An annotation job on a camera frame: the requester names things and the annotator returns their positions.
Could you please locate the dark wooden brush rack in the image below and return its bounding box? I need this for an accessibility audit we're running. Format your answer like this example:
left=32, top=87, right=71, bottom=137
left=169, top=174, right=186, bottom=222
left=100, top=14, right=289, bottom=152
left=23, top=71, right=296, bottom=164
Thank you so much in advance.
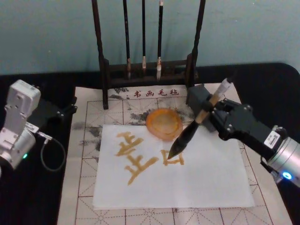
left=91, top=0, right=207, bottom=110

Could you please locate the large bamboo calligraphy brush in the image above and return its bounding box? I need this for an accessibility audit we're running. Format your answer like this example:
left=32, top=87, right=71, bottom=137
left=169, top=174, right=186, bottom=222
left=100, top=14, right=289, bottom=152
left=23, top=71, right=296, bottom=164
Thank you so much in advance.
left=166, top=76, right=235, bottom=160

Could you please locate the thin black calligraphy brush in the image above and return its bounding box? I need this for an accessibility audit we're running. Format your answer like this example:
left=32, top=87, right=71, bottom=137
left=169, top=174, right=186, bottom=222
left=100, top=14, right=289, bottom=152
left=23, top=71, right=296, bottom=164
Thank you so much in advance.
left=156, top=0, right=164, bottom=81
left=122, top=0, right=132, bottom=80
left=141, top=0, right=148, bottom=75

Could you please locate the gridded calligraphy felt mat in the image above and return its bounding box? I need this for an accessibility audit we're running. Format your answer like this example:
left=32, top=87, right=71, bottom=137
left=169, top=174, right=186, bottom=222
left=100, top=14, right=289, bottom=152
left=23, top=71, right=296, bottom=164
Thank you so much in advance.
left=57, top=83, right=293, bottom=225

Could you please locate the black table cloth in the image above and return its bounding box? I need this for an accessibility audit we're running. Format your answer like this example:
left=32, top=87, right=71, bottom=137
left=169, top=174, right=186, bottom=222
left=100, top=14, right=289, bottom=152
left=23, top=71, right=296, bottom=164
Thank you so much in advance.
left=0, top=61, right=300, bottom=225

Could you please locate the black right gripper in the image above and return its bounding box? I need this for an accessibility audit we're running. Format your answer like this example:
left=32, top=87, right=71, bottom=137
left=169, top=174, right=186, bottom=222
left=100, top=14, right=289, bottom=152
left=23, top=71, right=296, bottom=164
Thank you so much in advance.
left=201, top=97, right=288, bottom=161

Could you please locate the amber round ink dish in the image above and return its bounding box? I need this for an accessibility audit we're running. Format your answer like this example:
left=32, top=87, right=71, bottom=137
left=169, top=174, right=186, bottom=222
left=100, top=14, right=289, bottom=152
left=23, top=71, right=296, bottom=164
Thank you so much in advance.
left=145, top=107, right=184, bottom=141

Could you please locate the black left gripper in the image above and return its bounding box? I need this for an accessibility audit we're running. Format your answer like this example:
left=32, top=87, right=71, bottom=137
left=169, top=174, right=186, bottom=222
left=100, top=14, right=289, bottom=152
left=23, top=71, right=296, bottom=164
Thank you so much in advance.
left=27, top=95, right=78, bottom=132

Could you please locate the thin dark gripper cable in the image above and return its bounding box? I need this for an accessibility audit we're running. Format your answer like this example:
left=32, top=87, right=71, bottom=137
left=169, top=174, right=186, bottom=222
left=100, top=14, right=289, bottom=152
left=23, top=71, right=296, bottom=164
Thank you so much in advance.
left=36, top=131, right=67, bottom=172

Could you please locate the white paper sheet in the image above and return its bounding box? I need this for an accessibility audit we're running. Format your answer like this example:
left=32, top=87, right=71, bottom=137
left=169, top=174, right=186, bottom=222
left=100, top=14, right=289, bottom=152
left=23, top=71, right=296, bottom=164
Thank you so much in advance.
left=92, top=124, right=255, bottom=210

